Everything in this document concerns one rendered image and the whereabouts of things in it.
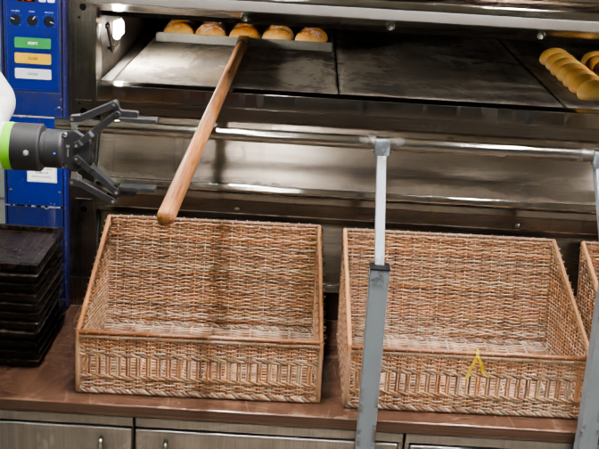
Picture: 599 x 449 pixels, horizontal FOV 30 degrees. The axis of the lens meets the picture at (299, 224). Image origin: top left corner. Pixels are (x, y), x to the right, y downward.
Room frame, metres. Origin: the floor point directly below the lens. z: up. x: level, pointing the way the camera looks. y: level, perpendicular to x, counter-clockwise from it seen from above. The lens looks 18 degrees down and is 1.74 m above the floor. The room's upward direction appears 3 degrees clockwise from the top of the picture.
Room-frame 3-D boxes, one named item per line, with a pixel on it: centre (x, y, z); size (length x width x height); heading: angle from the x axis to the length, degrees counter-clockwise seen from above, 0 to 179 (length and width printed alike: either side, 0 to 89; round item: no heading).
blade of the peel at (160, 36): (3.66, 0.21, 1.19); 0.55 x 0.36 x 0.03; 90
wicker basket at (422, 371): (2.50, -0.39, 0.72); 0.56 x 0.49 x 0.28; 91
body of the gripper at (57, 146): (2.08, 0.45, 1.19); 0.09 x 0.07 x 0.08; 90
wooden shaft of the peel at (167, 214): (2.54, 0.21, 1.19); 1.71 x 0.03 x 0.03; 0
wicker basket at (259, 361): (2.50, 0.21, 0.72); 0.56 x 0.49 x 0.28; 92
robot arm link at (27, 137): (2.08, 0.52, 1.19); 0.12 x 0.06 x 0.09; 0
